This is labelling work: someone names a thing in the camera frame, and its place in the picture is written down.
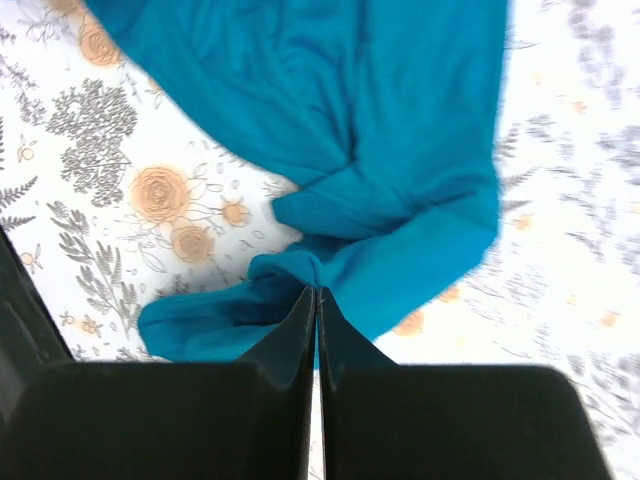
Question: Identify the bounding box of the blue t shirt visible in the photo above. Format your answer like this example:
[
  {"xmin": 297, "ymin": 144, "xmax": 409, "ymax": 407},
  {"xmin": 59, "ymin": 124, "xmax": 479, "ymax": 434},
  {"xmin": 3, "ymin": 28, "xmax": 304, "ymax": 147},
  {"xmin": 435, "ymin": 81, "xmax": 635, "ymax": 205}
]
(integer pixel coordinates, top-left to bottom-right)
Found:
[{"xmin": 88, "ymin": 1, "xmax": 509, "ymax": 362}]

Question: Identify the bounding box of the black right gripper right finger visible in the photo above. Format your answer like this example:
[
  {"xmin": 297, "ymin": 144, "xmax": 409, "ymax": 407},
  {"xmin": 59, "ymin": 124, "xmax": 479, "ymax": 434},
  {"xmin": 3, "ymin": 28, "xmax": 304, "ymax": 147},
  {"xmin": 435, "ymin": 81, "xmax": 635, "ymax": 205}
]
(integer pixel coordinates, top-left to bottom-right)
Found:
[{"xmin": 317, "ymin": 289, "xmax": 610, "ymax": 480}]

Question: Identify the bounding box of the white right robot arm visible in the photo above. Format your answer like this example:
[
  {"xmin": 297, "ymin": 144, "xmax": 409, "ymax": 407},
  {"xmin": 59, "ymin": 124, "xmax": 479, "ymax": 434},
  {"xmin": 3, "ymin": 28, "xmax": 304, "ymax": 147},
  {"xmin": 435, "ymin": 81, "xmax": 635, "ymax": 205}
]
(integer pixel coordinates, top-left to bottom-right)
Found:
[{"xmin": 1, "ymin": 240, "xmax": 609, "ymax": 479}]

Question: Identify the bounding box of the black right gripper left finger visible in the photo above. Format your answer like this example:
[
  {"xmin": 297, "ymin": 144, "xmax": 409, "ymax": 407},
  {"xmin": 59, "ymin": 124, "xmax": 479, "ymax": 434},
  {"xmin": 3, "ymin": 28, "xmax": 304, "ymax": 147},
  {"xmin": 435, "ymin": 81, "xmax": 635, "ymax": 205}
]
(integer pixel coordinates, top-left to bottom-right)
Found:
[{"xmin": 1, "ymin": 288, "xmax": 316, "ymax": 479}]

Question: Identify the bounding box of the floral table mat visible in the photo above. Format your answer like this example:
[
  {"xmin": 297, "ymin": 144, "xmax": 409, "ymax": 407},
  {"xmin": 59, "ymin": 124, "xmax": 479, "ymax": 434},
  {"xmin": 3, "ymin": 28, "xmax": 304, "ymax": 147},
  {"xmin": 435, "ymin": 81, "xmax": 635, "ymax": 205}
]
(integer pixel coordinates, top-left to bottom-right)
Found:
[{"xmin": 1, "ymin": 1, "xmax": 639, "ymax": 479}]

